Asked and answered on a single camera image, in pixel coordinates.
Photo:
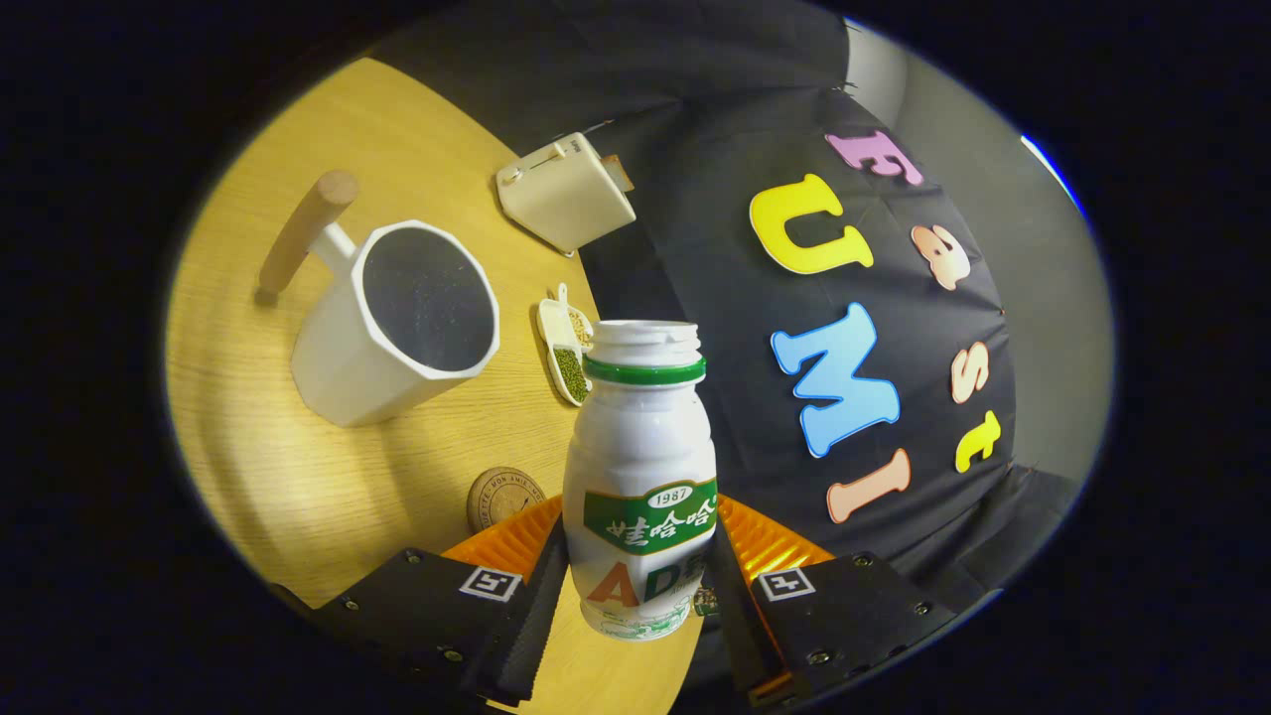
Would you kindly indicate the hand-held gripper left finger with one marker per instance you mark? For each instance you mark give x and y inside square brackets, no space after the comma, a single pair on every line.
[531,616]

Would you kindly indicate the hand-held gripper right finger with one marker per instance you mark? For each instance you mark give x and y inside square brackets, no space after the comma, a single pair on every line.
[735,626]

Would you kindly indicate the round wooden coaster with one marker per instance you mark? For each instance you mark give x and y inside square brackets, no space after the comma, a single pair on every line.
[501,495]

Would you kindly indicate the white juice bottle green label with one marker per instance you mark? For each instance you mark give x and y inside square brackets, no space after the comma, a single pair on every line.
[640,437]

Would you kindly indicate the white divided bean tray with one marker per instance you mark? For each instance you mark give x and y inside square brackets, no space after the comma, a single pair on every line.
[568,367]

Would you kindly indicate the wooden table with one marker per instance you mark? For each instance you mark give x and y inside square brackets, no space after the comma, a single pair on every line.
[268,447]

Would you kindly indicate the cream toaster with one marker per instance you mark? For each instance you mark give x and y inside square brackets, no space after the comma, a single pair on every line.
[566,194]

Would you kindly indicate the black backdrop cloth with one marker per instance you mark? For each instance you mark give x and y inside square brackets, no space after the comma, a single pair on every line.
[695,129]

